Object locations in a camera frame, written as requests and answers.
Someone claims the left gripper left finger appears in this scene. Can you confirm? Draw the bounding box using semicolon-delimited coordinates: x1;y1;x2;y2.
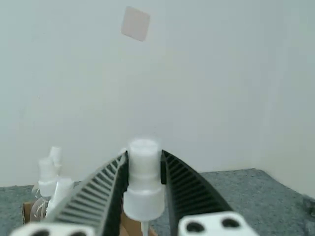
9;149;129;236

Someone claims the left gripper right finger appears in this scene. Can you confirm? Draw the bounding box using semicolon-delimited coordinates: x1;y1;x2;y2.
160;148;259;236

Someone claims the white spray top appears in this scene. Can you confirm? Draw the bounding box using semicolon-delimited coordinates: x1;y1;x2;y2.
123;134;165;236

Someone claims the cardboard box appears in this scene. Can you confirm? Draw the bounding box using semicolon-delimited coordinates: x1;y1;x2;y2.
21;201;158;236

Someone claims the square wall plate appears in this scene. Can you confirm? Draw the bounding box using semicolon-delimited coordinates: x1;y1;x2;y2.
120;5;151;43

